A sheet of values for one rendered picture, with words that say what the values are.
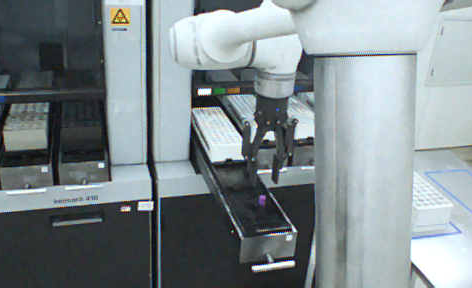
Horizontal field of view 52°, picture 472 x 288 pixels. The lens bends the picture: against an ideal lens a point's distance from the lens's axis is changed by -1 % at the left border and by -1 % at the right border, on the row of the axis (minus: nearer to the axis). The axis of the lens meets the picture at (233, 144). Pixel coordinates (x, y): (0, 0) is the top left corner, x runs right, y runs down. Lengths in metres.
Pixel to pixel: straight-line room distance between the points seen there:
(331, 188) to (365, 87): 0.10
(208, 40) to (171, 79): 0.52
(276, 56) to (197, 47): 0.17
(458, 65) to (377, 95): 2.97
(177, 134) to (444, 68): 2.21
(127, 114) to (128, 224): 0.34
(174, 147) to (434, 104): 2.25
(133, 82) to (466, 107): 2.64
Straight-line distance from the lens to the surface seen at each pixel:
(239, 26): 0.86
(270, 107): 1.08
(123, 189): 1.46
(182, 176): 1.47
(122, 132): 1.48
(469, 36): 3.41
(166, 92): 1.45
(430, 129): 3.50
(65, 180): 1.44
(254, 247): 1.13
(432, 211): 1.21
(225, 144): 1.38
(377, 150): 0.47
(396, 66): 0.47
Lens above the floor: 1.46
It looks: 25 degrees down
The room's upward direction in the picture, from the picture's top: 4 degrees clockwise
